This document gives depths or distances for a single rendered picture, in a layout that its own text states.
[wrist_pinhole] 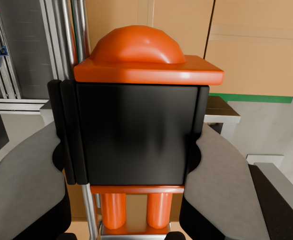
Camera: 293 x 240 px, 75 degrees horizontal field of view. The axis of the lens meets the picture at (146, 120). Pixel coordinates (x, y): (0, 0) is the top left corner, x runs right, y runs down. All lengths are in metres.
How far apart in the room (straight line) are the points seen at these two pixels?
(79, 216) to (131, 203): 0.25
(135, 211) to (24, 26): 1.03
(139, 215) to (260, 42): 0.69
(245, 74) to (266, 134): 0.99
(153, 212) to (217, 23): 0.62
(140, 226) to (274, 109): 1.51
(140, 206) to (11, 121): 1.48
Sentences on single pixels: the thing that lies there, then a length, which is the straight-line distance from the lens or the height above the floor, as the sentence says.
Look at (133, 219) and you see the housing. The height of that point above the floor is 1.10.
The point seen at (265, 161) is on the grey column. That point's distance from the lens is 1.85.
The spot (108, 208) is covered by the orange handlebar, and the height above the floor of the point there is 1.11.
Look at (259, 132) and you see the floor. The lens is 1.68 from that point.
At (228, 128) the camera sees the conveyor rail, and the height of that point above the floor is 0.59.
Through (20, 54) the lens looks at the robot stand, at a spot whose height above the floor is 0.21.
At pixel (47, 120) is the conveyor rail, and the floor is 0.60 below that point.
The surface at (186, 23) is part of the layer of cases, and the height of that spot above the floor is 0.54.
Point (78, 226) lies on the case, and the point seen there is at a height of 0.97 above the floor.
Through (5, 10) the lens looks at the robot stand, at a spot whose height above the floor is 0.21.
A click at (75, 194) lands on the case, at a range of 0.49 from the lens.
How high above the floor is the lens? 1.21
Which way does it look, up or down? 63 degrees down
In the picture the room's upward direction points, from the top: 176 degrees clockwise
